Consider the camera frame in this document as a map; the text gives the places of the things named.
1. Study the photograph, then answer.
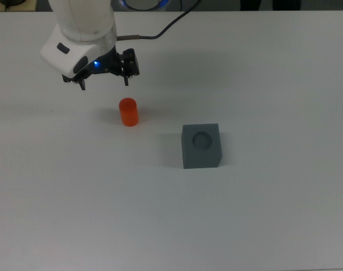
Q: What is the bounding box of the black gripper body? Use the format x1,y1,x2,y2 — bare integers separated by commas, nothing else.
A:
86,47,124,77

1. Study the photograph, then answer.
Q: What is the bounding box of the orange cylinder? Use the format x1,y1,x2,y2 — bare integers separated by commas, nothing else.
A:
118,97,140,128

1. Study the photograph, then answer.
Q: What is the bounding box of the grey block with round hole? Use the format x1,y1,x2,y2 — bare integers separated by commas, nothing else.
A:
181,123,224,170

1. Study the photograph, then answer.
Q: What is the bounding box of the dark background furniture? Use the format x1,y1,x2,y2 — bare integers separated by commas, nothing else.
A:
240,0,302,11

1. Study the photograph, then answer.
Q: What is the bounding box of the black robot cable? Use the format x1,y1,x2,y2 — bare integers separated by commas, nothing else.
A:
116,0,202,41

